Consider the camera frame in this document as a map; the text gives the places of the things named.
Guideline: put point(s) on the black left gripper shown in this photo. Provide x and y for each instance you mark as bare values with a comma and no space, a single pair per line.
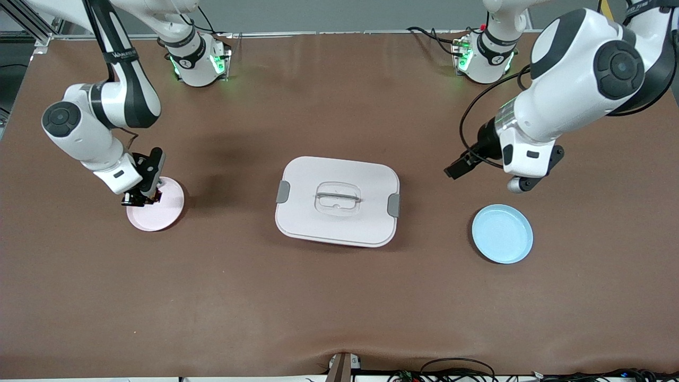
484,139

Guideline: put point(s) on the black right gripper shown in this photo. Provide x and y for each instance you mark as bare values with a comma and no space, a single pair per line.
139,197

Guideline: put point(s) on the orange and black switch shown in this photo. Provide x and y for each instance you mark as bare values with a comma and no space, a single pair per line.
157,198

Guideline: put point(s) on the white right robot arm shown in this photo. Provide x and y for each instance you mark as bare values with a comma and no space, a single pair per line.
79,132

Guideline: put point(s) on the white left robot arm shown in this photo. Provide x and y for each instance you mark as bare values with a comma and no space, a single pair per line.
573,79

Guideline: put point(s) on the pink round plate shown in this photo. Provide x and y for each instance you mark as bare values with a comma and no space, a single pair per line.
159,217

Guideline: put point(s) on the light blue round plate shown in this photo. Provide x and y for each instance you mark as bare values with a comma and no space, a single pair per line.
501,233

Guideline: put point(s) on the white lidded box grey clips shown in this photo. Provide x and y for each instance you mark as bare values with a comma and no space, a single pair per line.
339,228

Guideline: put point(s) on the brown table mat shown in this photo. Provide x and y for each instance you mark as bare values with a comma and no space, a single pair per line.
318,297

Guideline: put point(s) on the aluminium frame post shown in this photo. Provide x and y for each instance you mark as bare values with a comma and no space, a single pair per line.
40,38

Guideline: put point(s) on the silver table edge rail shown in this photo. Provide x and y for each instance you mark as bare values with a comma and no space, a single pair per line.
318,33

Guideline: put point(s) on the brown and grey bracket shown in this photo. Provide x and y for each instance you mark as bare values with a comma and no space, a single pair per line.
342,369

